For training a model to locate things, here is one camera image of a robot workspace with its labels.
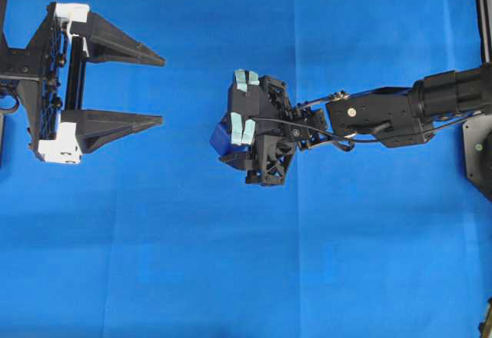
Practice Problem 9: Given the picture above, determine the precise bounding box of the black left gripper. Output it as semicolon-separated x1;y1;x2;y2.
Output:
1;2;165;164

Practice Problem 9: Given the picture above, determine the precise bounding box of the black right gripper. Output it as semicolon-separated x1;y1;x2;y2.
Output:
219;69;327;186

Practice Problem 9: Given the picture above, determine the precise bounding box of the blue cube block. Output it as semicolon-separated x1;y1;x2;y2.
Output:
209;122;234;157

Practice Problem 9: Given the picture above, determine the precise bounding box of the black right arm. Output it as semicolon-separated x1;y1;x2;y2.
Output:
210;63;491;186

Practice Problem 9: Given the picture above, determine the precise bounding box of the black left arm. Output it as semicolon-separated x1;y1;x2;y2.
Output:
1;2;165;164

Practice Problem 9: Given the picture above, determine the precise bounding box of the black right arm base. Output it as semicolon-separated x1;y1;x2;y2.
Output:
462;115;491;201

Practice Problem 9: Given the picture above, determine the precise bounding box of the blue table cloth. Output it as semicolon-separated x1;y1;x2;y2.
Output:
1;0;491;337

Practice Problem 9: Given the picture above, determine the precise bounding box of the black clamp at corner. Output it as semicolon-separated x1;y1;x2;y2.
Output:
478;297;492;338

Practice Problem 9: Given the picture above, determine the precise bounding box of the black table edge frame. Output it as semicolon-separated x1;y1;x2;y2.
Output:
475;0;491;63

